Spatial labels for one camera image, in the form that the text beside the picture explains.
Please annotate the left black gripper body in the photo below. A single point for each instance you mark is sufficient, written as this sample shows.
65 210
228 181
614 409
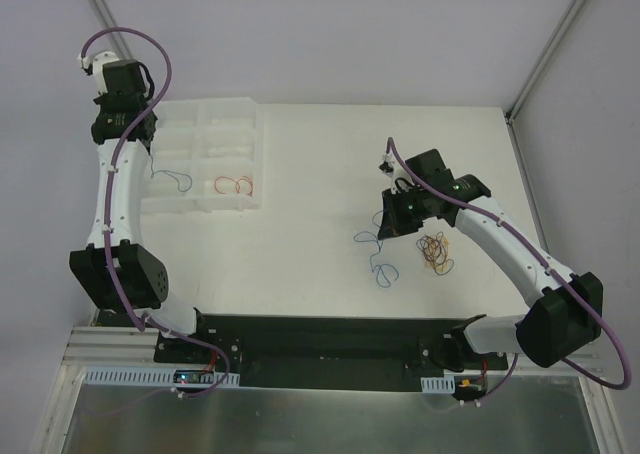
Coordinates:
123 125

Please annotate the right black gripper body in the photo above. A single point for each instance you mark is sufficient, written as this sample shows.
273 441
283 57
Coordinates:
396 219

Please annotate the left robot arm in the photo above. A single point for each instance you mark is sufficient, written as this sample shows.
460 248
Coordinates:
115 269

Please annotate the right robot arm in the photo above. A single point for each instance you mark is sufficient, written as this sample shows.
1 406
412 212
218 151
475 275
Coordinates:
561 304

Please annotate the white foam tray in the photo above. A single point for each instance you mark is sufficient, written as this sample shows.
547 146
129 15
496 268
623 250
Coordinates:
206 156

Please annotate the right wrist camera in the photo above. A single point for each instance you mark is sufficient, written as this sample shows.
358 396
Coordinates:
400 180

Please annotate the left aluminium frame post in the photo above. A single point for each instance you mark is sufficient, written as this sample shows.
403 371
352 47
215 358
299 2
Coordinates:
118 44

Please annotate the aluminium frame post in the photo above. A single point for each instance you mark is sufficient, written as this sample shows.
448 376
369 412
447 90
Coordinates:
545 58
118 44

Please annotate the right white cable duct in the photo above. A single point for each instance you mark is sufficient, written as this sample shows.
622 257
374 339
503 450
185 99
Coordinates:
445 384

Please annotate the white cable duct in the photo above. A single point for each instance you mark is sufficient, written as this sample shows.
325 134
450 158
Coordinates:
445 384
158 377

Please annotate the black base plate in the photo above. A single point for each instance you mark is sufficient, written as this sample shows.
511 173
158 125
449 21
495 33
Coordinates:
388 355

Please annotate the left white cable duct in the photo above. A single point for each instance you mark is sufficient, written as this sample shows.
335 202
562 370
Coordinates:
158 377

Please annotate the right aluminium frame post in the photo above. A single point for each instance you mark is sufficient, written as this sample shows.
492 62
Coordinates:
545 58

